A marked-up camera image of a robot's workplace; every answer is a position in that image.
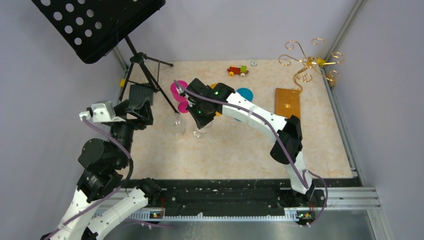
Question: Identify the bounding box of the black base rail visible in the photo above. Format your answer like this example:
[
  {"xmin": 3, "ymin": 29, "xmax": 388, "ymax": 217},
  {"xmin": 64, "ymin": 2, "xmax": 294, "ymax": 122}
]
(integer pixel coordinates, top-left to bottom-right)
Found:
[{"xmin": 119, "ymin": 177, "xmax": 362, "ymax": 218}]

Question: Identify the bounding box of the black perforated music stand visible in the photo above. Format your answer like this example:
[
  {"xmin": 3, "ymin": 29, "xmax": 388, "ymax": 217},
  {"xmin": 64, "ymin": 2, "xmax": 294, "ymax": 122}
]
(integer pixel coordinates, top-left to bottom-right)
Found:
[{"xmin": 33, "ymin": 0, "xmax": 170, "ymax": 103}]

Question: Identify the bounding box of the yellow wine glass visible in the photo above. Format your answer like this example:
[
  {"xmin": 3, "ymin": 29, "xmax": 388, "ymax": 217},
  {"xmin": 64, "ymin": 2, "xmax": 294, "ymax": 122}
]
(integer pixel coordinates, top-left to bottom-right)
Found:
[{"xmin": 210, "ymin": 83, "xmax": 222, "ymax": 117}]

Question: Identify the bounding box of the aluminium frame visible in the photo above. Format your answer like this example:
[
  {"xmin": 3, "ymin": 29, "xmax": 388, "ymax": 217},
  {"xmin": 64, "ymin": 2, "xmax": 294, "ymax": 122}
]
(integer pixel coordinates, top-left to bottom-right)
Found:
[{"xmin": 95, "ymin": 187, "xmax": 393, "ymax": 240}]

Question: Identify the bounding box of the gold wine glass rack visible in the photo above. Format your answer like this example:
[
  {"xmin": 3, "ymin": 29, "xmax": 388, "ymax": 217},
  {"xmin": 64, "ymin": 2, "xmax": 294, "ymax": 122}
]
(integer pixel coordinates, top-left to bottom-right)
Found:
[{"xmin": 278, "ymin": 40, "xmax": 346, "ymax": 111}]

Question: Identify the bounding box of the clear wine glass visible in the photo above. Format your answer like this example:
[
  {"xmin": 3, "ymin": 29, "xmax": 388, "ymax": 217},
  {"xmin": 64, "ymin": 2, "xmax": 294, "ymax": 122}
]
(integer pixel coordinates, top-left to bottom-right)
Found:
[
  {"xmin": 168, "ymin": 113, "xmax": 186, "ymax": 136},
  {"xmin": 192, "ymin": 122, "xmax": 213, "ymax": 139}
]

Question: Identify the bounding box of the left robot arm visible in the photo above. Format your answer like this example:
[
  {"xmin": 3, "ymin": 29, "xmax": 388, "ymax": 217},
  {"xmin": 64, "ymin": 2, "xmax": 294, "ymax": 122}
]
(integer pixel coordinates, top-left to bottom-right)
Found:
[{"xmin": 43, "ymin": 99, "xmax": 164, "ymax": 240}]

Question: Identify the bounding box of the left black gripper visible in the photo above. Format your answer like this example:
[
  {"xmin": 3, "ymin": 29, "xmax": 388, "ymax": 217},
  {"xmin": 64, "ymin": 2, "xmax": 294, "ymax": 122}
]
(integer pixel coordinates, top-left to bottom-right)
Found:
[{"xmin": 111, "ymin": 96, "xmax": 155, "ymax": 167}]

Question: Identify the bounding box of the clear wine glass back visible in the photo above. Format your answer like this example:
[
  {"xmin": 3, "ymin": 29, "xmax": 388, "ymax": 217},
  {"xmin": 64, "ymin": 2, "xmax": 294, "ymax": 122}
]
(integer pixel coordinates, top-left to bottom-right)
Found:
[{"xmin": 192, "ymin": 122, "xmax": 213, "ymax": 139}]

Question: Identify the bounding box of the black foot pedal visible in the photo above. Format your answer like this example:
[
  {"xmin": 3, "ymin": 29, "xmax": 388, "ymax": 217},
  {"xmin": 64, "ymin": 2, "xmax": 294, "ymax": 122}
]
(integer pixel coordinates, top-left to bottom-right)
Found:
[{"xmin": 128, "ymin": 84, "xmax": 154, "ymax": 106}]

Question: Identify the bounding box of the colourful toy train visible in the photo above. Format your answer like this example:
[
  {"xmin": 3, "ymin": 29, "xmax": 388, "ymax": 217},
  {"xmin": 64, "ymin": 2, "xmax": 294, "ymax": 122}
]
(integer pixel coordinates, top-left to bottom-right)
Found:
[{"xmin": 227, "ymin": 65, "xmax": 249, "ymax": 78}]

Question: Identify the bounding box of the pink wine glass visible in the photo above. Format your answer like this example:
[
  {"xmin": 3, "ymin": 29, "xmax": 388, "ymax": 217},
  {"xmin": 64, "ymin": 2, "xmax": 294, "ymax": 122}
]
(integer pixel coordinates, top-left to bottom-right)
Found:
[{"xmin": 170, "ymin": 82, "xmax": 189, "ymax": 114}]

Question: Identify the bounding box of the blue wine glass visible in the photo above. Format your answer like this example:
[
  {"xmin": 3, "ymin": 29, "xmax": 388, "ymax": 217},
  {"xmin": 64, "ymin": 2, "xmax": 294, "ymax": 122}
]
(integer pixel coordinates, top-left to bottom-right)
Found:
[{"xmin": 236, "ymin": 87, "xmax": 254, "ymax": 102}]

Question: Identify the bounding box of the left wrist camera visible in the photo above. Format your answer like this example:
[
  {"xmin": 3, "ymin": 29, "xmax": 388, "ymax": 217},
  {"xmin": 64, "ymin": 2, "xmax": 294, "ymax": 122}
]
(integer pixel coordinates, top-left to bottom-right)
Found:
[{"xmin": 78, "ymin": 100, "xmax": 117, "ymax": 123}]

